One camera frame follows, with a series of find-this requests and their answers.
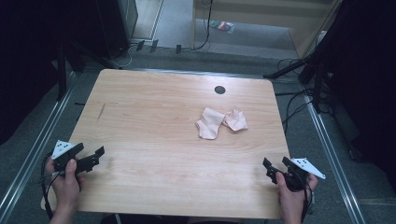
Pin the pink sock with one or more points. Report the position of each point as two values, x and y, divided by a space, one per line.
210 123
236 120

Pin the dark cabinet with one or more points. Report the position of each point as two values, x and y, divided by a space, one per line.
113 25

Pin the black round table grommet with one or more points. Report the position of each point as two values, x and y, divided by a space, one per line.
219 90

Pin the beige wooden panel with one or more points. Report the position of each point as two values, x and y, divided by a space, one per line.
249 15

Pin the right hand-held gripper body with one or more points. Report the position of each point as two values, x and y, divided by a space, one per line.
303 168

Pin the person's right hand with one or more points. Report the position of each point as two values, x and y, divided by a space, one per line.
291 200

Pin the small black plug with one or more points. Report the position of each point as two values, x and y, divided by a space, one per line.
154 45
178 49
140 45

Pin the metal floor rail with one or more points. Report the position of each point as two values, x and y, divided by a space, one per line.
334 161
34 149

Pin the person's left hand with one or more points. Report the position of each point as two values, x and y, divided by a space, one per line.
63 189

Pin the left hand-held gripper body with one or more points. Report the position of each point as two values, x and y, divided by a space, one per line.
62 148

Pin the black stand leg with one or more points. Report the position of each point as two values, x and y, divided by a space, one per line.
286 69
318 90

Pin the colourful striped packet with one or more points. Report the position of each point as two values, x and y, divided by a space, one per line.
222 26

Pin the black stand post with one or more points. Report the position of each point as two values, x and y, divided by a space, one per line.
61 71

